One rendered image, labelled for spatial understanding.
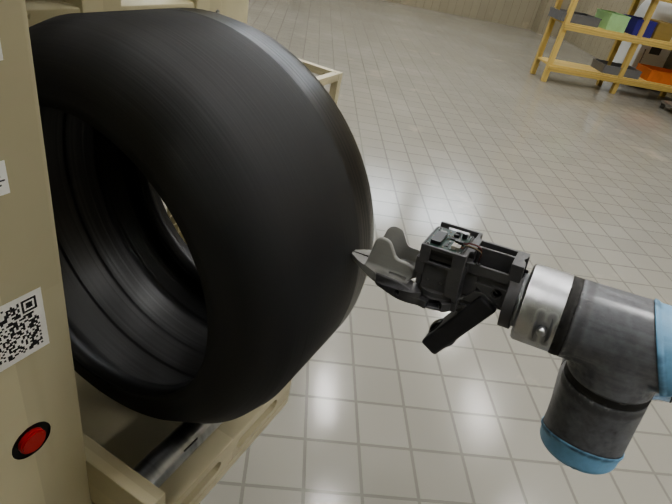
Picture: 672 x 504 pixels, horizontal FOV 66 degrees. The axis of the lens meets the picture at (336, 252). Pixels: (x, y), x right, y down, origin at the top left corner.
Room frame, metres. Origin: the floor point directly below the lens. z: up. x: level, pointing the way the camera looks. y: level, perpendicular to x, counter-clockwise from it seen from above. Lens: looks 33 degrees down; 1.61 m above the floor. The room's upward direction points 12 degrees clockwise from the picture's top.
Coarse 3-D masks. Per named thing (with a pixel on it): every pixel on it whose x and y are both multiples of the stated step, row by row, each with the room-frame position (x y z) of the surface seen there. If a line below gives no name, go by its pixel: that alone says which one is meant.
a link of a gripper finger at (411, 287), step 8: (376, 280) 0.53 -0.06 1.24; (384, 280) 0.52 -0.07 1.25; (392, 280) 0.52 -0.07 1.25; (384, 288) 0.51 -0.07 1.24; (392, 288) 0.51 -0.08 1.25; (400, 288) 0.50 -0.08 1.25; (408, 288) 0.50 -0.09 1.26; (416, 288) 0.50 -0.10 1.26; (400, 296) 0.50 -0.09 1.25; (408, 296) 0.49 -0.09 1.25; (416, 296) 0.50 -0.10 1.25; (416, 304) 0.49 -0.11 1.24; (424, 304) 0.49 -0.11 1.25
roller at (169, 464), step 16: (176, 432) 0.49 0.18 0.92; (192, 432) 0.49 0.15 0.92; (208, 432) 0.51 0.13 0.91; (160, 448) 0.45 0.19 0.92; (176, 448) 0.46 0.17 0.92; (192, 448) 0.48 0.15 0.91; (144, 464) 0.42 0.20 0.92; (160, 464) 0.43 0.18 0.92; (176, 464) 0.45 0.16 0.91; (160, 480) 0.42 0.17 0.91
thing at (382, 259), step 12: (384, 240) 0.54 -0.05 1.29; (372, 252) 0.54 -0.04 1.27; (384, 252) 0.54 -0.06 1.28; (360, 264) 0.55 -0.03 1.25; (372, 264) 0.54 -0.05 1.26; (384, 264) 0.53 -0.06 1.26; (396, 264) 0.53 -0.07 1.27; (408, 264) 0.52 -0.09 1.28; (372, 276) 0.53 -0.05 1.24; (396, 276) 0.52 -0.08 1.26; (408, 276) 0.52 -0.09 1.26
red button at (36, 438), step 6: (30, 432) 0.34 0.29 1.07; (36, 432) 0.34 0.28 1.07; (42, 432) 0.35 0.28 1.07; (24, 438) 0.33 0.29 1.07; (30, 438) 0.33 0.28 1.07; (36, 438) 0.34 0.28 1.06; (42, 438) 0.35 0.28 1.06; (18, 444) 0.33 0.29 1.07; (24, 444) 0.33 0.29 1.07; (30, 444) 0.33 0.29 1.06; (36, 444) 0.34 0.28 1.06; (24, 450) 0.33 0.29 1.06; (30, 450) 0.33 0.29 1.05
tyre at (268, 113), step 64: (64, 64) 0.52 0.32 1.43; (128, 64) 0.52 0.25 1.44; (192, 64) 0.54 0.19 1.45; (256, 64) 0.62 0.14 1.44; (64, 128) 0.78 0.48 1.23; (128, 128) 0.48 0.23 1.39; (192, 128) 0.48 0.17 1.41; (256, 128) 0.52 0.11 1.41; (320, 128) 0.61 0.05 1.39; (64, 192) 0.77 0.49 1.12; (128, 192) 0.85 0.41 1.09; (192, 192) 0.45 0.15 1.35; (256, 192) 0.47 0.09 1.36; (320, 192) 0.54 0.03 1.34; (64, 256) 0.71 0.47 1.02; (128, 256) 0.80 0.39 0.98; (192, 256) 0.44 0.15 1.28; (256, 256) 0.44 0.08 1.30; (320, 256) 0.50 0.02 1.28; (128, 320) 0.69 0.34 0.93; (192, 320) 0.74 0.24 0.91; (256, 320) 0.43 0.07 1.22; (320, 320) 0.50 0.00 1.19; (128, 384) 0.50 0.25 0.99; (192, 384) 0.44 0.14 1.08; (256, 384) 0.44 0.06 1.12
